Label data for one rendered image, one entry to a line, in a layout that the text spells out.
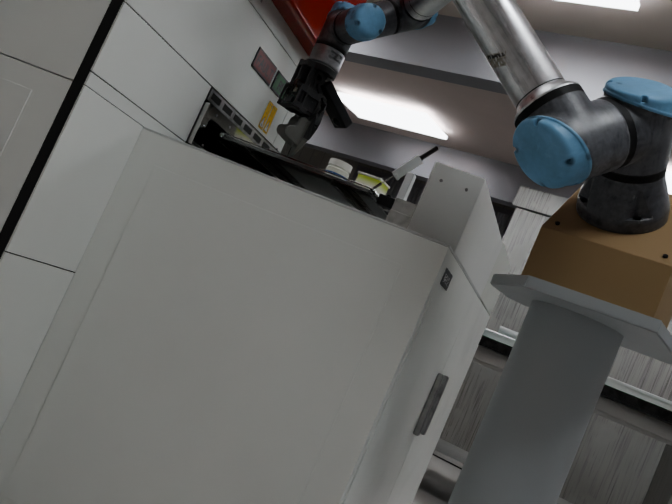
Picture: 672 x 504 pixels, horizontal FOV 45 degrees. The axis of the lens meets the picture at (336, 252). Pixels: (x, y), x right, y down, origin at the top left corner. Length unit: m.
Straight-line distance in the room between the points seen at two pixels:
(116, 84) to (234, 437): 0.64
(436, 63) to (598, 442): 2.93
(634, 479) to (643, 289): 4.67
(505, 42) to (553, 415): 0.59
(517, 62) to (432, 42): 4.89
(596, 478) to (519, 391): 4.68
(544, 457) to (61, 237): 0.90
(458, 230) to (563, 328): 0.24
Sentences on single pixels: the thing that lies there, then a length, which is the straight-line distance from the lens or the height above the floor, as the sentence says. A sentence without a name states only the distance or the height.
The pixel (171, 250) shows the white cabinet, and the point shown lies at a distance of 1.48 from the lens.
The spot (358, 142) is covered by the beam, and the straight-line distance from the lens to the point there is 10.18.
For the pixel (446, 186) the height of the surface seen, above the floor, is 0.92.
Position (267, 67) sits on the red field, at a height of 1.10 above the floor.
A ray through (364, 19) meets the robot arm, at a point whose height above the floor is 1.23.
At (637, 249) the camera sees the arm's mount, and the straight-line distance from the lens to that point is 1.37.
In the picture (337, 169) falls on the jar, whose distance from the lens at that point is 2.32.
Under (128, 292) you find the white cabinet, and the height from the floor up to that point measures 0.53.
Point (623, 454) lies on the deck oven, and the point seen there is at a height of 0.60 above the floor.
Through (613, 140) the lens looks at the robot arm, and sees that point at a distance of 1.28.
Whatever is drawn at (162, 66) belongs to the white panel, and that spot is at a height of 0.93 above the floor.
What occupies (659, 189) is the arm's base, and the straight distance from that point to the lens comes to 1.41.
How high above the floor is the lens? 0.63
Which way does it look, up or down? 5 degrees up
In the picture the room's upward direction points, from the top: 24 degrees clockwise
